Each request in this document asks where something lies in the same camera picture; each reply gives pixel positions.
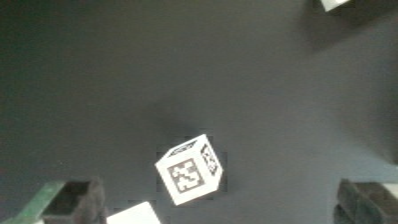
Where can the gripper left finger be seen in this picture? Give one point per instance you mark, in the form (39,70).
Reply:
(68,203)

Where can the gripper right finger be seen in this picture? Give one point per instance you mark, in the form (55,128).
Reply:
(366,203)

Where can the small white marker cube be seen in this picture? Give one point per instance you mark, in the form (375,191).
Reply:
(190,170)

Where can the white chair back frame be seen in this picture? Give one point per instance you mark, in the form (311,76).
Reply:
(331,4)

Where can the white marker sheet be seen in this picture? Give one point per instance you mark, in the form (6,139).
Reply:
(137,215)

